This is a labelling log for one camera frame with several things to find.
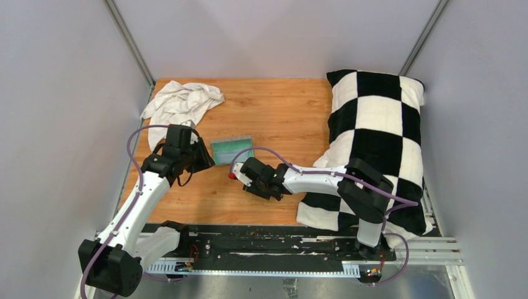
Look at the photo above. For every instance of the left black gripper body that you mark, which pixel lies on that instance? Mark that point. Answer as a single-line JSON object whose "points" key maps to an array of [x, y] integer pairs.
{"points": [[195, 158]]}

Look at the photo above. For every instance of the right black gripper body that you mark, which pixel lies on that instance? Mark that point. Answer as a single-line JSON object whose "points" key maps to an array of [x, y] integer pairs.
{"points": [[258, 189]]}

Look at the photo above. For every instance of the grey glasses case green lining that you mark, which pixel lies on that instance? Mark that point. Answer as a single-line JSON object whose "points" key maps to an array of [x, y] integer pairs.
{"points": [[232, 143]]}

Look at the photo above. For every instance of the light blue lens cloth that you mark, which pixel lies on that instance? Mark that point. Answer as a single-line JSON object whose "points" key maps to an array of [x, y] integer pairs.
{"points": [[226, 157]]}

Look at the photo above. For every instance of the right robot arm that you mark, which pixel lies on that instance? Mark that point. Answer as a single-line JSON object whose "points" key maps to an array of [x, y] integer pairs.
{"points": [[362, 188]]}

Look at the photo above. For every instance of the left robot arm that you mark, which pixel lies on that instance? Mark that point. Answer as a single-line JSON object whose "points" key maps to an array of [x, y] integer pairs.
{"points": [[115, 260]]}

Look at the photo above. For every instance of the white crumpled cloth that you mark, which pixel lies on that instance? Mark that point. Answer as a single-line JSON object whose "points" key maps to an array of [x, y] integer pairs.
{"points": [[178, 103]]}

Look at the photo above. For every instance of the black white checkered blanket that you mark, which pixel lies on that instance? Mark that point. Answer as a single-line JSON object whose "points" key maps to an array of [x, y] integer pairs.
{"points": [[375, 117]]}

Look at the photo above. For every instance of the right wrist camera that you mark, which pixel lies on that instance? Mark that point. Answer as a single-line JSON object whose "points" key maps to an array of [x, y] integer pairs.
{"points": [[238, 175]]}

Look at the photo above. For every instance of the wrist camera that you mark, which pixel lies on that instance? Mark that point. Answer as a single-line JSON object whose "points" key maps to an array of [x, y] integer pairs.
{"points": [[238, 175], [189, 123]]}

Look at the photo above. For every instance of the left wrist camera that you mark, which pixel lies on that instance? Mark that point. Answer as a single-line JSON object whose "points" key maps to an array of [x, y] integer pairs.
{"points": [[189, 123]]}

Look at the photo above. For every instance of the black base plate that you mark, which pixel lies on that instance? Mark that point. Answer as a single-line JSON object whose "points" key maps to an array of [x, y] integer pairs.
{"points": [[275, 248]]}

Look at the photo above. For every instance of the left aluminium frame post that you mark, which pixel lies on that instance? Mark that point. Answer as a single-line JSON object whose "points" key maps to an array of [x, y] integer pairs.
{"points": [[128, 38]]}

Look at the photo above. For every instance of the aluminium frame post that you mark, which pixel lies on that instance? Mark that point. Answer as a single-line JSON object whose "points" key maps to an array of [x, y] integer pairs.
{"points": [[423, 37], [128, 38]]}

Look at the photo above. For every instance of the right aluminium frame post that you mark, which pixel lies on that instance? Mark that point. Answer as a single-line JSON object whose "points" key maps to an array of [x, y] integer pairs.
{"points": [[423, 37]]}

